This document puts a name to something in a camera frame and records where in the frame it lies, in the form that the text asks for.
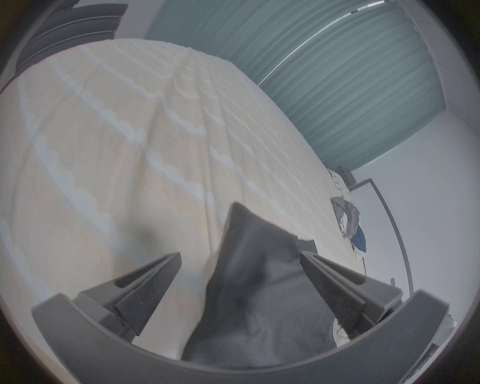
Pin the black T-shirt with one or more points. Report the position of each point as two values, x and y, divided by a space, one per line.
262 292

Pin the bed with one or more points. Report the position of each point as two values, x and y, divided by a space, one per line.
131 150

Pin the pile of clothes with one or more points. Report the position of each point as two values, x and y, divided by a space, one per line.
350 225

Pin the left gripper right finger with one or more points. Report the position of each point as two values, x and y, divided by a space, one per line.
345 300

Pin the blue-green curtain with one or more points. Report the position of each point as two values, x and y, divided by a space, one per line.
360 93
232 33

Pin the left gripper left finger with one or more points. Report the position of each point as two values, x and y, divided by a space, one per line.
146 303

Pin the white printed pillow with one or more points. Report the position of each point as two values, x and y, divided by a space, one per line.
339 183

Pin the grey bedside table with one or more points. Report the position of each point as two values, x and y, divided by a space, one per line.
347 174

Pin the black chest of drawers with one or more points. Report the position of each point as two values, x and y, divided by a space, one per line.
75 30

